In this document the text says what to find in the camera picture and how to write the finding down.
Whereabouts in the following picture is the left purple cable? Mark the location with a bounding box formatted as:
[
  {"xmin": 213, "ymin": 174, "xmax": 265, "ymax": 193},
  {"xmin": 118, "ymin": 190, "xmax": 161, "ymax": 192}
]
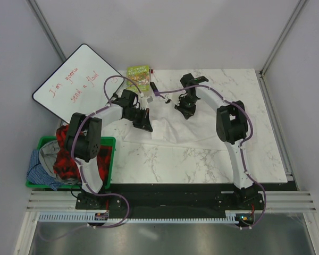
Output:
[{"xmin": 70, "ymin": 75, "xmax": 147, "ymax": 196}]

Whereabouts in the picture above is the white slotted cable duct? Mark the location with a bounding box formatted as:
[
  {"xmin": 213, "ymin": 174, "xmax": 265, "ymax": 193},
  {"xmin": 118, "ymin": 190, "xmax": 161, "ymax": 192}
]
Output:
[{"xmin": 38, "ymin": 211, "xmax": 256, "ymax": 223}]

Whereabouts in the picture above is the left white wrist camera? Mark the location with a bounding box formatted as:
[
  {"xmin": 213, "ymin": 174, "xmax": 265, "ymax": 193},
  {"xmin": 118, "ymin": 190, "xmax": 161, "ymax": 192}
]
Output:
[{"xmin": 139, "ymin": 93, "xmax": 154, "ymax": 108}]

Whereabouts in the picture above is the red black plaid shirt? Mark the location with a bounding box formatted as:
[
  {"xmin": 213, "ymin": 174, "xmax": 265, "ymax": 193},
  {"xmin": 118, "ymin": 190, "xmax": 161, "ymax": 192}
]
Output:
[{"xmin": 53, "ymin": 125, "xmax": 113, "ymax": 185}]

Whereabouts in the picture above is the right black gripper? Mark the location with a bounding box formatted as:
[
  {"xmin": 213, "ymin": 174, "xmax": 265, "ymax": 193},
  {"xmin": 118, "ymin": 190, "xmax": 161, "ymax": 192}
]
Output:
[{"xmin": 175, "ymin": 95, "xmax": 198, "ymax": 119}]

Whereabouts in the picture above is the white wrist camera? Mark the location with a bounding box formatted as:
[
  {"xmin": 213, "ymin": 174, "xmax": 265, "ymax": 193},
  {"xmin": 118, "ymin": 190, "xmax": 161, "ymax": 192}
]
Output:
[
  {"xmin": 164, "ymin": 97, "xmax": 179, "ymax": 105},
  {"xmin": 139, "ymin": 93, "xmax": 154, "ymax": 108}
]

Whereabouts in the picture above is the white long sleeve shirt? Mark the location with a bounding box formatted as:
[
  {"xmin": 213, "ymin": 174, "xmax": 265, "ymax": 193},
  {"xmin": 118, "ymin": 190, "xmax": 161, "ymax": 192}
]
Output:
[{"xmin": 123, "ymin": 100, "xmax": 226, "ymax": 151}]

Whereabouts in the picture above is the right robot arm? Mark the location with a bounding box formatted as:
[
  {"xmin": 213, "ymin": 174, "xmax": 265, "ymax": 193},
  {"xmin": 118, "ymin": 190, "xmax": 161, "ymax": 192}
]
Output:
[{"xmin": 175, "ymin": 73, "xmax": 266, "ymax": 210}]

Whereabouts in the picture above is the green plastic bin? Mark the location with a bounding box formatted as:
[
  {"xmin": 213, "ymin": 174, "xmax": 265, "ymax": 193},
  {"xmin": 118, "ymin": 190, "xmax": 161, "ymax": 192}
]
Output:
[{"xmin": 26, "ymin": 136, "xmax": 116, "ymax": 190}]

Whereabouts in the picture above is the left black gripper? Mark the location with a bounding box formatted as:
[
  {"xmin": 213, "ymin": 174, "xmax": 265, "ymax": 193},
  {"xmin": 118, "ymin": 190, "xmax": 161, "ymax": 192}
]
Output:
[{"xmin": 125, "ymin": 107, "xmax": 153, "ymax": 132}]

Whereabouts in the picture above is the blue checked shirt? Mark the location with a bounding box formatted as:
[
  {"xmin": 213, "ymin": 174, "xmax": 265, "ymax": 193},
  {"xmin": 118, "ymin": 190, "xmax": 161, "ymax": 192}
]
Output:
[{"xmin": 26, "ymin": 149, "xmax": 64, "ymax": 191}]

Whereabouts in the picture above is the white whiteboard with red writing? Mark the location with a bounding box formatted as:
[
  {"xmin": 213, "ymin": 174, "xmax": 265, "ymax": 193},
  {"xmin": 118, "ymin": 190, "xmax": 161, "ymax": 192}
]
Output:
[{"xmin": 32, "ymin": 44, "xmax": 124, "ymax": 123}]

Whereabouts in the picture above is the grey shirt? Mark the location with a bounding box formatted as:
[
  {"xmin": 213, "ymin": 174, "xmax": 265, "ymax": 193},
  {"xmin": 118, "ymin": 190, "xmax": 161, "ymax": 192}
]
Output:
[{"xmin": 39, "ymin": 140, "xmax": 78, "ymax": 185}]

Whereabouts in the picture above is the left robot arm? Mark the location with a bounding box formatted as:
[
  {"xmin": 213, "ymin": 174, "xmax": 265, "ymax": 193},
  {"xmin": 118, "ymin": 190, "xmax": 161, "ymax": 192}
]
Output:
[{"xmin": 64, "ymin": 90, "xmax": 153, "ymax": 210}]

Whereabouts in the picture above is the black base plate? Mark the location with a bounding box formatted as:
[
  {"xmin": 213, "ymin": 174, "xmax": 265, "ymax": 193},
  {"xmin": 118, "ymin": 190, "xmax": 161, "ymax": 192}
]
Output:
[{"xmin": 75, "ymin": 183, "xmax": 265, "ymax": 220}]

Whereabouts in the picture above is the green paperback book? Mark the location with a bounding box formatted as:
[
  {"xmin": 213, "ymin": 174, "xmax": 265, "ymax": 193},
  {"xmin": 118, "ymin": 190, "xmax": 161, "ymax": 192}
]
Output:
[{"xmin": 127, "ymin": 65, "xmax": 151, "ymax": 94}]

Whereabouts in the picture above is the aluminium rail frame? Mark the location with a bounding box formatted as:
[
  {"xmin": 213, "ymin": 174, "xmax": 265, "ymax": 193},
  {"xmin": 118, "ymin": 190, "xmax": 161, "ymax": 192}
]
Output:
[{"xmin": 26, "ymin": 191, "xmax": 86, "ymax": 212}]

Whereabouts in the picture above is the purple marker pen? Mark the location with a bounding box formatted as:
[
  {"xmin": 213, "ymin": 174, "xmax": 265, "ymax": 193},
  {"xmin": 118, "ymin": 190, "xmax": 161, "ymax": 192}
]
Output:
[{"xmin": 150, "ymin": 82, "xmax": 160, "ymax": 96}]

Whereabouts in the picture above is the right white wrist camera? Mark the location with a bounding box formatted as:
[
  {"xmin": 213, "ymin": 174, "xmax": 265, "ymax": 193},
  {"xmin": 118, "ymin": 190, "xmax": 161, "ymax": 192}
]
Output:
[{"xmin": 164, "ymin": 97, "xmax": 179, "ymax": 105}]

